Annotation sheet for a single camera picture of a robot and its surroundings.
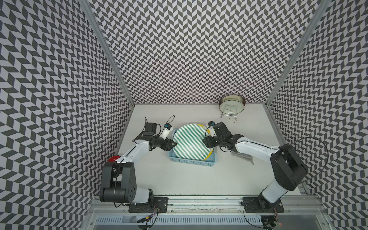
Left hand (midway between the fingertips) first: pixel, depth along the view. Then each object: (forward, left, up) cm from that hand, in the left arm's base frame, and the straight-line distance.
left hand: (170, 142), depth 88 cm
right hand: (+1, -23, -1) cm, 23 cm away
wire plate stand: (+27, -42, +2) cm, 50 cm away
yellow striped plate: (+2, -24, +10) cm, 26 cm away
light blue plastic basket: (-10, -25, -5) cm, 27 cm away
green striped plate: (+2, -12, -2) cm, 12 cm away
